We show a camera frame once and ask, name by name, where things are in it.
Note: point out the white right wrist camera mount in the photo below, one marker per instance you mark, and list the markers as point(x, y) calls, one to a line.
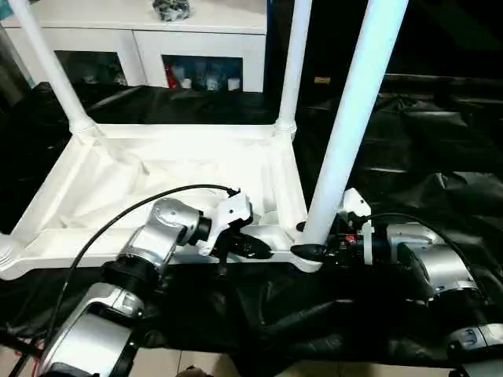
point(355, 202)

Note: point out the black work mat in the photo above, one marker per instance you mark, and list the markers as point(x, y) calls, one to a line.
point(432, 157)

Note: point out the black metal stand frame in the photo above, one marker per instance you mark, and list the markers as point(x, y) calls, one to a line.
point(19, 345)

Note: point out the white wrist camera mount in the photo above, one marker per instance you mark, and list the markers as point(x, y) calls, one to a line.
point(232, 210)
point(355, 202)

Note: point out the white glass-door sideboard cabinet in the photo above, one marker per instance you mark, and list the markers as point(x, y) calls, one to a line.
point(157, 39)

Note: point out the white plastic table top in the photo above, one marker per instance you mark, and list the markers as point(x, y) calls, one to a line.
point(137, 157)

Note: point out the grey crumpled bag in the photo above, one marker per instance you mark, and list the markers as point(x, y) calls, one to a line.
point(173, 8)

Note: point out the small tan label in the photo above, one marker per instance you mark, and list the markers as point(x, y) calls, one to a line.
point(322, 79)

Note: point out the black backdrop cloth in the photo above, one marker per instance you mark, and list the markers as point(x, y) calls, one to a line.
point(432, 35)

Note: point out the grey metal rack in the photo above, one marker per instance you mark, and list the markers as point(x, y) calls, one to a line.
point(13, 63)

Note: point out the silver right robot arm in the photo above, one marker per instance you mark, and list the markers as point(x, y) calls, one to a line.
point(440, 259)

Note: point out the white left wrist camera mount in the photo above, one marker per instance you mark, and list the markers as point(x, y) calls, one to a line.
point(232, 210)

